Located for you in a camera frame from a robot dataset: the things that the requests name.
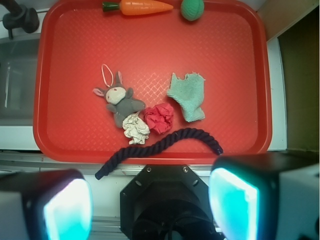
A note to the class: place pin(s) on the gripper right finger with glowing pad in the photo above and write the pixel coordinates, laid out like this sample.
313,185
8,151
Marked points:
269,196

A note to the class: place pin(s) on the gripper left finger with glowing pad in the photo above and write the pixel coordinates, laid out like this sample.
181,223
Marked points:
45,205

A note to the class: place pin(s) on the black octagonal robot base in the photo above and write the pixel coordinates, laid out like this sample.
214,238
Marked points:
167,202

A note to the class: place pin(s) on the crumpled white paper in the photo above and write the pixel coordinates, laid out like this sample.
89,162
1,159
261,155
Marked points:
135,129

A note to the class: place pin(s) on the crumpled red paper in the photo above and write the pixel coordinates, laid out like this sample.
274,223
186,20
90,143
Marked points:
159,118

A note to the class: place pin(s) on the grey plush bunny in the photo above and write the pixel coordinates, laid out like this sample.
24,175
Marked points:
120,100

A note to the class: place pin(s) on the green torn cloth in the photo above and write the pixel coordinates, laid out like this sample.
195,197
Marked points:
189,94

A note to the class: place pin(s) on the grey metal sink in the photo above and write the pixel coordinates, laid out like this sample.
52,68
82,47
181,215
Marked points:
18,66

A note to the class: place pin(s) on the red plastic tray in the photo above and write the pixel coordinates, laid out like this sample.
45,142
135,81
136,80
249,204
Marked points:
227,46

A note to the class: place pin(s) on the green knitted ball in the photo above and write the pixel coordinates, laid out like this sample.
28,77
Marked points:
192,10

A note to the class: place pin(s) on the orange toy carrot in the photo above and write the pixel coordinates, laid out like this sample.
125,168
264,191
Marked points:
137,7

